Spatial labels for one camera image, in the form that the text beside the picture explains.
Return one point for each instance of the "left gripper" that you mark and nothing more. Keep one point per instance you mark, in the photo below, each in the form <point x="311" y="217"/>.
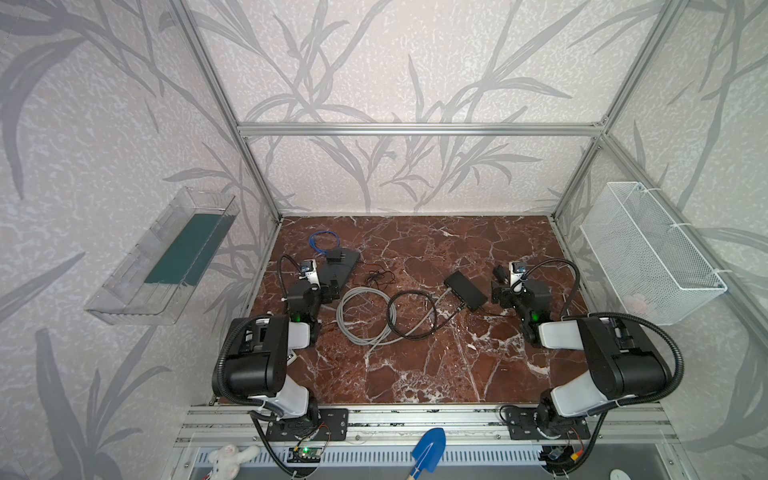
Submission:
<point x="327" y="284"/>

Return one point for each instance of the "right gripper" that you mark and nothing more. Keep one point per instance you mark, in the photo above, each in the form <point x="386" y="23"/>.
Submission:
<point x="504" y="289"/>

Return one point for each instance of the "small black network switch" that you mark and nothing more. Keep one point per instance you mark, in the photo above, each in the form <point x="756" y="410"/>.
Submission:
<point x="466" y="291"/>

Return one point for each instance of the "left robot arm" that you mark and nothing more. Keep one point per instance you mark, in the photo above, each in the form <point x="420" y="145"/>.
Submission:
<point x="251" y="368"/>

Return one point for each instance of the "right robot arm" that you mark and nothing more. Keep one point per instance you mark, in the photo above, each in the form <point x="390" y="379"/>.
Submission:
<point x="629" y="359"/>

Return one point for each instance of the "white plush bunny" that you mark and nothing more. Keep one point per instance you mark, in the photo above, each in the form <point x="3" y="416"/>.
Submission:
<point x="226" y="462"/>

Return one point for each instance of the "blue toy shovel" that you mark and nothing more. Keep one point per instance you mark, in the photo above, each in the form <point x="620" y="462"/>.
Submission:
<point x="428" y="452"/>

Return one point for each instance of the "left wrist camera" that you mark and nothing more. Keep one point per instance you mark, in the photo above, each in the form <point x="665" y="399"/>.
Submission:
<point x="308" y="271"/>

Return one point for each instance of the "white wire mesh basket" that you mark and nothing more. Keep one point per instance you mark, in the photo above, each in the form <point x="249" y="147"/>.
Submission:
<point x="651" y="263"/>

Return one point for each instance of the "clear plastic wall bin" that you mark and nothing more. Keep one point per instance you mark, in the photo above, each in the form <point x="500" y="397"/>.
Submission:
<point x="155" y="281"/>

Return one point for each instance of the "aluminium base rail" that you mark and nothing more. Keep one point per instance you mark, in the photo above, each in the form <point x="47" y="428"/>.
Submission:
<point x="404" y="424"/>

